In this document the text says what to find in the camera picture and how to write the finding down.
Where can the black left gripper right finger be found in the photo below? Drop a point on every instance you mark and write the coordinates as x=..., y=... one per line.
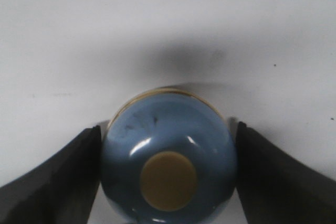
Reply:
x=273, y=187

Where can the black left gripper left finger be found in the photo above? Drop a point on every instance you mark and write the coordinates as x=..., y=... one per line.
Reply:
x=60, y=190

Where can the blue call bell cream base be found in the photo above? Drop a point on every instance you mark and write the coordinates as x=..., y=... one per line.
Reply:
x=168, y=157

